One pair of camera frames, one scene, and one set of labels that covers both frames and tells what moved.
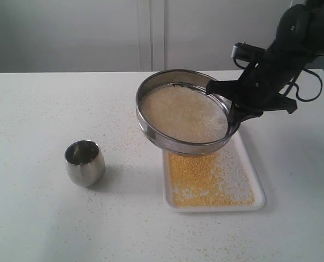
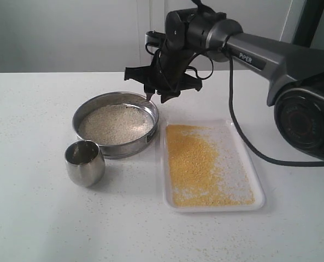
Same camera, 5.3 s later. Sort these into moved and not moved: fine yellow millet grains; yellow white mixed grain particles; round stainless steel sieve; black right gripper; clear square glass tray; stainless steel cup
Moved: black right gripper; round stainless steel sieve; yellow white mixed grain particles
Not moved: fine yellow millet grains; stainless steel cup; clear square glass tray
